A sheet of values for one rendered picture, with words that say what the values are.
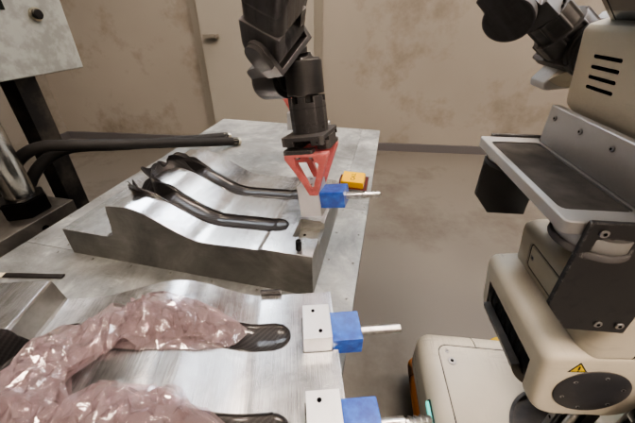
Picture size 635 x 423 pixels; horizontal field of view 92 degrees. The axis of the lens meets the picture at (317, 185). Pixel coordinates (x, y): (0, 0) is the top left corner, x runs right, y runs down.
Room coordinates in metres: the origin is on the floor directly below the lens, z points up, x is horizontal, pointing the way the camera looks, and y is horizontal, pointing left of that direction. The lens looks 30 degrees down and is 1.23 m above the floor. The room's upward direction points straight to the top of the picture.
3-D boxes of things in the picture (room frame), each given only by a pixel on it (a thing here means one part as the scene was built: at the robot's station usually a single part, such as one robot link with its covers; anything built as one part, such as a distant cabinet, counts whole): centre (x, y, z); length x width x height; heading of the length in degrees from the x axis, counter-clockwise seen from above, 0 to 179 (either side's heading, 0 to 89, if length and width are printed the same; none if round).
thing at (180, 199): (0.54, 0.21, 0.92); 0.35 x 0.16 x 0.09; 77
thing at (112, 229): (0.55, 0.22, 0.87); 0.50 x 0.26 x 0.14; 77
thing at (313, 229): (0.44, 0.02, 0.87); 0.05 x 0.05 x 0.04; 77
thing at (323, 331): (0.26, -0.05, 0.85); 0.13 x 0.05 x 0.05; 94
